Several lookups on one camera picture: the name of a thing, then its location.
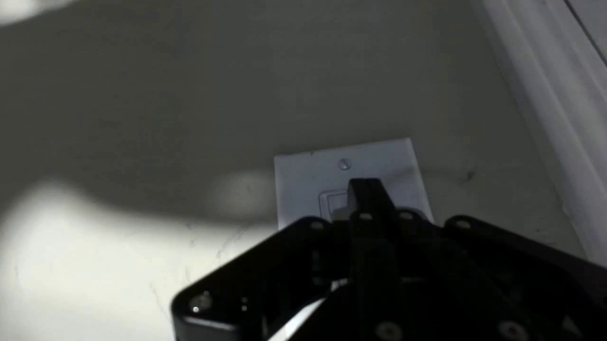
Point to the white light switch toggle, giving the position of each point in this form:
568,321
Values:
335,204

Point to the white light switch plate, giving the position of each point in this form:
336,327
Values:
304,183

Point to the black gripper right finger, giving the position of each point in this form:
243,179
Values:
481,278

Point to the white door frame trim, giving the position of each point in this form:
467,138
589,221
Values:
556,96

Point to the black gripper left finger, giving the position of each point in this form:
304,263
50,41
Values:
297,278

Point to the switch plate screw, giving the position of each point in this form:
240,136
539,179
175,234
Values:
344,164

